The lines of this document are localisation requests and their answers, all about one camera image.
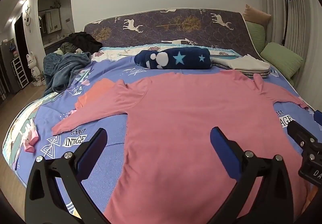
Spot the orange folded cloth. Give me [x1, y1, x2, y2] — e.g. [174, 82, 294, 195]
[75, 79, 119, 111]

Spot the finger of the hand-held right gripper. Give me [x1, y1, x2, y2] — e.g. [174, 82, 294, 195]
[314, 110, 322, 131]
[287, 120, 322, 161]

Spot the navy star blanket roll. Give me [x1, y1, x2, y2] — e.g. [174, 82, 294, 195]
[134, 47, 213, 71]

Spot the white bear figurine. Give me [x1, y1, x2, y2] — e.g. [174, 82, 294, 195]
[26, 51, 41, 86]

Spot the dark tall cabinet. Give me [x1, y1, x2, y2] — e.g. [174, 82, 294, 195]
[0, 39, 22, 94]

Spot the tan pillow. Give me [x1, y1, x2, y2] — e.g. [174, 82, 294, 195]
[243, 4, 272, 26]

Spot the white storage rack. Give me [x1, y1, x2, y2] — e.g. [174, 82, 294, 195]
[10, 58, 29, 88]

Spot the stack of folded grey cloths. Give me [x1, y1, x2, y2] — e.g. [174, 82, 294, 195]
[211, 57, 271, 79]

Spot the pink small garment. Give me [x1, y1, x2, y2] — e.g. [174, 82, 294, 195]
[23, 120, 39, 153]

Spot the deer wall ornament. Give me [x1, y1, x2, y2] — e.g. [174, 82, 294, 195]
[23, 5, 32, 33]

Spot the olive green garment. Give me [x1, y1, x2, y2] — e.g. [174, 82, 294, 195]
[60, 42, 78, 53]

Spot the purple printed bed sheet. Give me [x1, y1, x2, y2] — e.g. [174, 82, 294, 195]
[2, 47, 322, 224]

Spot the teal blanket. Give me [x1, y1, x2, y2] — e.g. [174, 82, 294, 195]
[43, 52, 91, 94]

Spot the deer printed purple headboard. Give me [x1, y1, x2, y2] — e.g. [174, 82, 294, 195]
[83, 8, 262, 60]

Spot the black clothes pile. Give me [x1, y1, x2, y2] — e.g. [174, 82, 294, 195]
[66, 32, 103, 53]

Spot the large green pillow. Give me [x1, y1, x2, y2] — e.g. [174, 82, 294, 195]
[260, 42, 304, 79]

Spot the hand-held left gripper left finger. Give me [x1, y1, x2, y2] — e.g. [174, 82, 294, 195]
[24, 128, 108, 224]

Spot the small green pillow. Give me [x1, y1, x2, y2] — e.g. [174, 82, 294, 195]
[245, 21, 266, 52]

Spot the pale pleated curtain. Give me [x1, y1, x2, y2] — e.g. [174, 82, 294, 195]
[259, 0, 322, 89]

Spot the pink long-sleeve shirt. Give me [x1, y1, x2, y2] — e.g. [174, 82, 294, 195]
[52, 69, 311, 224]

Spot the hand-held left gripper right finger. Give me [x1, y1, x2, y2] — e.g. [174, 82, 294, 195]
[210, 127, 306, 224]

